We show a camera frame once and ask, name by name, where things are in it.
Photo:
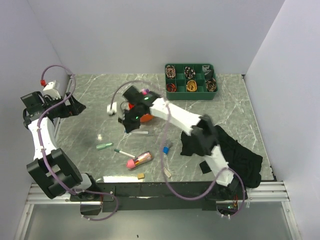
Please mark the white eraser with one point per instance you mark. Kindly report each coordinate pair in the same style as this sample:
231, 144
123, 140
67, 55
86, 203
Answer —
167, 173

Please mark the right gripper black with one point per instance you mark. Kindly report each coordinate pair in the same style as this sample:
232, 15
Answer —
129, 125

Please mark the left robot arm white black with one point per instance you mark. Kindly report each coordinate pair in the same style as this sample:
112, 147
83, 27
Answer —
51, 168

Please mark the aluminium rail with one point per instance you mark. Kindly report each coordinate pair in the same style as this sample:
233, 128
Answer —
266, 192

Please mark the green compartment tray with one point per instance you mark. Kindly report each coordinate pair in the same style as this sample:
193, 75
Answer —
190, 81

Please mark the small tan eraser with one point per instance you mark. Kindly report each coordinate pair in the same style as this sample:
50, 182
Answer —
140, 176

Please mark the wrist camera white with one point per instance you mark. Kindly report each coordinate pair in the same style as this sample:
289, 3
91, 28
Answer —
51, 89
112, 109

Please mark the black cloth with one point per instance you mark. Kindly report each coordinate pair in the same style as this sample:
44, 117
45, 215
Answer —
243, 161

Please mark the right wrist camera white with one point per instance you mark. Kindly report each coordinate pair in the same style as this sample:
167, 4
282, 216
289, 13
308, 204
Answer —
112, 109

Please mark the blue white pen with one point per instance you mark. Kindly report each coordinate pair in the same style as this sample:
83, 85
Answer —
140, 132

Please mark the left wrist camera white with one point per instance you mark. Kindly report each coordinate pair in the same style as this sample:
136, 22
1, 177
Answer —
51, 89

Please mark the green cap white pen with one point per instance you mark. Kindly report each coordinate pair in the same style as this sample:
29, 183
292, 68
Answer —
125, 153

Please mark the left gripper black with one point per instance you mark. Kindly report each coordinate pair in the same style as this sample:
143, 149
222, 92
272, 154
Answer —
74, 109

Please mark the clear pencil case pink cap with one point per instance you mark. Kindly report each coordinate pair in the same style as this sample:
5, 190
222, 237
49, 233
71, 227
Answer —
139, 160

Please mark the orange round organizer container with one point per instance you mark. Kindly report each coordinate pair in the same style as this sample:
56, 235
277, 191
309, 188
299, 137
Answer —
145, 118

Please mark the mint green correction tube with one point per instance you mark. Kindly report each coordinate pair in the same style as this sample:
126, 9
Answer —
104, 146

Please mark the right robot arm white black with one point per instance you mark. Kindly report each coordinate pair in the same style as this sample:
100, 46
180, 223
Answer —
198, 136

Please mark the black base beam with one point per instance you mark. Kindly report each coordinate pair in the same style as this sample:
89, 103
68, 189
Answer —
157, 196

